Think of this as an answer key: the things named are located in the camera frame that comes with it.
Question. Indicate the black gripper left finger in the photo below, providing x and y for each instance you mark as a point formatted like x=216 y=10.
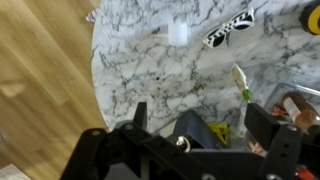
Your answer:
x=100 y=156

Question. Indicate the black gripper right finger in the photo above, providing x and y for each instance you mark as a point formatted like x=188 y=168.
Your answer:
x=283 y=146

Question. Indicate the white black striped sunglasses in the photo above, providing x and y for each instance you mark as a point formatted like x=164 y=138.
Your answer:
x=245 y=22

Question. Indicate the red small item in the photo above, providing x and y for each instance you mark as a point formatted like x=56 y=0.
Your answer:
x=278 y=110

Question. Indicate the brown bottle with white label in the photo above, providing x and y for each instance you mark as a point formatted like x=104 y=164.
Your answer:
x=303 y=115

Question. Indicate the clear plastic container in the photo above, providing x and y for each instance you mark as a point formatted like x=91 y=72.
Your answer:
x=276 y=95

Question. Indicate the yellow small item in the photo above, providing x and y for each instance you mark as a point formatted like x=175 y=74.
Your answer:
x=220 y=131

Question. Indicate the black box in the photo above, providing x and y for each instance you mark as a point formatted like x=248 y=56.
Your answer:
x=196 y=128

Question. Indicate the black yellow flashlight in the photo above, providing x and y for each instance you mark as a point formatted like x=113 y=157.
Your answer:
x=313 y=20

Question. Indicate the clear plastic scrap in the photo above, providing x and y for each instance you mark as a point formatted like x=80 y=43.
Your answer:
x=90 y=16

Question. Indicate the small white plastic cup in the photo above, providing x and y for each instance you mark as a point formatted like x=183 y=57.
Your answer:
x=178 y=33

